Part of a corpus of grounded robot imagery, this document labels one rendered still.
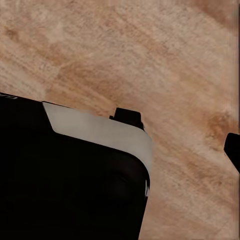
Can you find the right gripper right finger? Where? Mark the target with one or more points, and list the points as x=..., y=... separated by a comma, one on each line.
x=232, y=149

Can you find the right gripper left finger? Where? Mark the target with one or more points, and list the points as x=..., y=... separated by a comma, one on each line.
x=12, y=149

